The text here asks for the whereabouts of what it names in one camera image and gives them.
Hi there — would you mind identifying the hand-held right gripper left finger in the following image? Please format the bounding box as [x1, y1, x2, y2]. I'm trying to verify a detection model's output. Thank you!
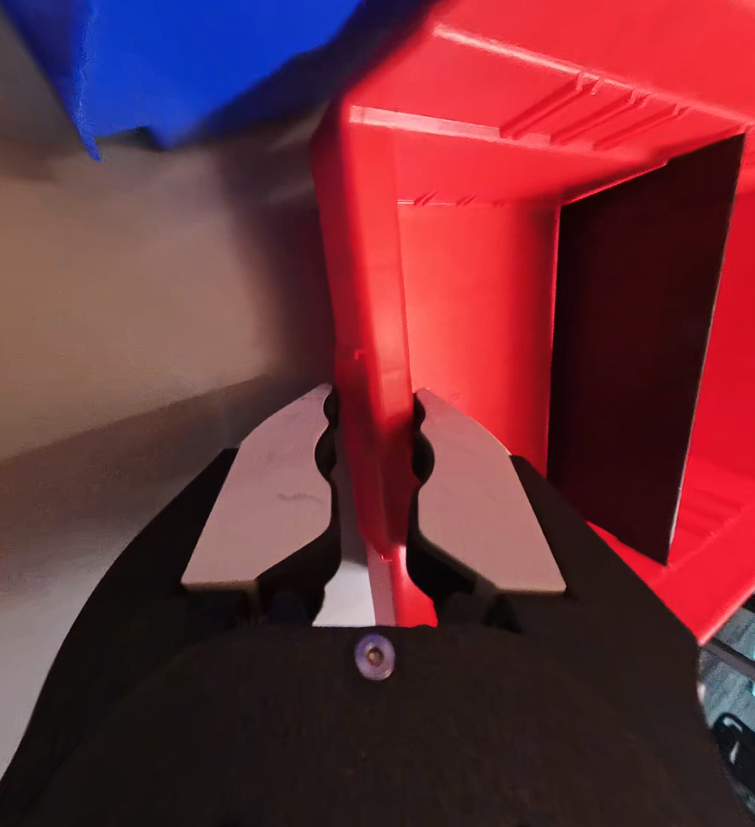
[180, 384, 342, 613]

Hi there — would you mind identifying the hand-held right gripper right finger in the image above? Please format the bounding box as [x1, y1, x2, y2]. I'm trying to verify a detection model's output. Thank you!
[406, 388, 569, 607]

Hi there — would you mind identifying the red plastic bin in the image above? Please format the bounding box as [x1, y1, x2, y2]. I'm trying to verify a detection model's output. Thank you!
[311, 0, 755, 646]

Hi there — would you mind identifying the blue plastic bin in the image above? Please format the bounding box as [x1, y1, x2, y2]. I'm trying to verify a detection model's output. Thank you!
[0, 0, 430, 161]

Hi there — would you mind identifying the black bin divider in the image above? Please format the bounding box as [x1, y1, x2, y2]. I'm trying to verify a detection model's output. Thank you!
[545, 132, 748, 567]

